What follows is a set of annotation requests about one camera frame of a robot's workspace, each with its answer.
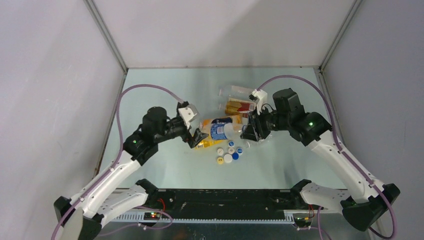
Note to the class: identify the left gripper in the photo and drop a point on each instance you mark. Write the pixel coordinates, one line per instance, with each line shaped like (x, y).
(198, 136)

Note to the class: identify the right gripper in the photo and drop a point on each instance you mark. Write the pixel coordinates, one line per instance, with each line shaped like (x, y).
(250, 132)

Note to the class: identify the crushed blue label bottle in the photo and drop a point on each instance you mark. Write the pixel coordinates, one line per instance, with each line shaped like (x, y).
(223, 131)

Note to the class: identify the solid blue cap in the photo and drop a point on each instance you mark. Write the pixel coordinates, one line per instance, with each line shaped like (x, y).
(235, 156)

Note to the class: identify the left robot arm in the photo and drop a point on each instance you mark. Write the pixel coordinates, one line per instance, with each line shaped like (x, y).
(85, 214)

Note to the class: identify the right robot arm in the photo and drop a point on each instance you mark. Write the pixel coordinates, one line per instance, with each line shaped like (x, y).
(365, 198)

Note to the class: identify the yellow label bottle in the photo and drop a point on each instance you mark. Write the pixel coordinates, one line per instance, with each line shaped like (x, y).
(205, 143)

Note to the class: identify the clear bottle lower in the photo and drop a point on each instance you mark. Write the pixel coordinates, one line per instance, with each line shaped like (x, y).
(252, 144)

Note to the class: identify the clear bottle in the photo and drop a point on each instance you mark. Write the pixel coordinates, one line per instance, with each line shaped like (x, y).
(252, 144)
(235, 91)

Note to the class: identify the orange navy label bottle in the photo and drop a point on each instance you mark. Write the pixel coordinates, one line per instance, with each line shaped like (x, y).
(235, 119)

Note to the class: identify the red gold label bottle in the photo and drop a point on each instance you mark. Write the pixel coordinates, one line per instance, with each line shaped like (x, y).
(234, 106)

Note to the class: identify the clear bottle far back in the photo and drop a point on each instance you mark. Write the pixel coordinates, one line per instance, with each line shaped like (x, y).
(235, 91)

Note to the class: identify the white cap left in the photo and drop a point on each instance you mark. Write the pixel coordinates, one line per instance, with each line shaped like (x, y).
(220, 151)

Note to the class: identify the yellow cap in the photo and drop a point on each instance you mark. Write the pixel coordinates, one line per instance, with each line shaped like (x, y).
(220, 160)

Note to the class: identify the plain white cap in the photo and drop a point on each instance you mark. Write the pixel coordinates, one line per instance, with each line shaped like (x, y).
(228, 158)

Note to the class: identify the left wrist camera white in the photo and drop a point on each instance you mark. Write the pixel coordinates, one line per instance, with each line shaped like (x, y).
(189, 114)

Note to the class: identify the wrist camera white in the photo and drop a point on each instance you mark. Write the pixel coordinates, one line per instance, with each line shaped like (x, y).
(260, 97)
(189, 114)

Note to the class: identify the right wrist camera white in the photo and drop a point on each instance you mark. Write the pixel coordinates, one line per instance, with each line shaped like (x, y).
(260, 97)

